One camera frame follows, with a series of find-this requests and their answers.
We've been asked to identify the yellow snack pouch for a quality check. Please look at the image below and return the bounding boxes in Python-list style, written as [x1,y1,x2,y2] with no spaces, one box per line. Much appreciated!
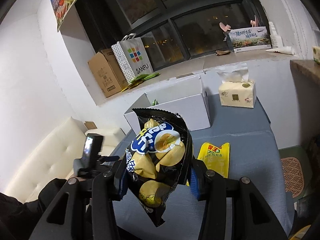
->
[196,142,231,178]

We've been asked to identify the black potato chip bag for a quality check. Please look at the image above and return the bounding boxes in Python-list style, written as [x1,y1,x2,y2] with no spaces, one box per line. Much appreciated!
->
[114,108,193,227]

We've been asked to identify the green seaweed snack packet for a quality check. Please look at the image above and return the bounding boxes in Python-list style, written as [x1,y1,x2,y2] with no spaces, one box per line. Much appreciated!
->
[152,99,158,106]

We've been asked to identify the cream leather sofa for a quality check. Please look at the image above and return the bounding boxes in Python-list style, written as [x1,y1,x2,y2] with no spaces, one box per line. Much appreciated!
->
[4,118,125,203]

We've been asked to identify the green chair woven seat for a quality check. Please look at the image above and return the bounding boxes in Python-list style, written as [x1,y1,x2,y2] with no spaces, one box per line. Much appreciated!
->
[279,146,312,202]

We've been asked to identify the brown cardboard box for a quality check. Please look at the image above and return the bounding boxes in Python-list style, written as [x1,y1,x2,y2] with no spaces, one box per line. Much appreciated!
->
[88,49,128,98]

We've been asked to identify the green snack packets on sill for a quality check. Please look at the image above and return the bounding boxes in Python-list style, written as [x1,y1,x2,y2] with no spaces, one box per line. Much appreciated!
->
[121,73,160,92]

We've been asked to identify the white Sanfu shopping bag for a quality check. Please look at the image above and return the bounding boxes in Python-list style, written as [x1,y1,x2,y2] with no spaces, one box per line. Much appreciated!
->
[111,33,153,83]

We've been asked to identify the white storage box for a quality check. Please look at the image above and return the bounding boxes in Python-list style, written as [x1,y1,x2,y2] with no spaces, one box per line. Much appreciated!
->
[124,75,211,133]

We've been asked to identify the beige tissue pack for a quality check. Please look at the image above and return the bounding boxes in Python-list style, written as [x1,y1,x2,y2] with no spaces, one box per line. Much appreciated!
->
[216,63,257,108]

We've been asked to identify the wooden side shelf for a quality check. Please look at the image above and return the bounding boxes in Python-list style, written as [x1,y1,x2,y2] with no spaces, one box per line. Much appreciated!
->
[290,60,320,85]

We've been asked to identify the white tube on sill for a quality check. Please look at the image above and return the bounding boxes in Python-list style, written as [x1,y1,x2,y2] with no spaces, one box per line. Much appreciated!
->
[266,46,295,55]

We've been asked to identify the white lotion bottle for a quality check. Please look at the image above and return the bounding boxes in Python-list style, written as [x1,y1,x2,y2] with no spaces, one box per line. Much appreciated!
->
[269,22,283,48]

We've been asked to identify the landscape printed tissue box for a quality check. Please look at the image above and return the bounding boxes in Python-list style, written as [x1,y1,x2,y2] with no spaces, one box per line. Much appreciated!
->
[228,27,271,53]

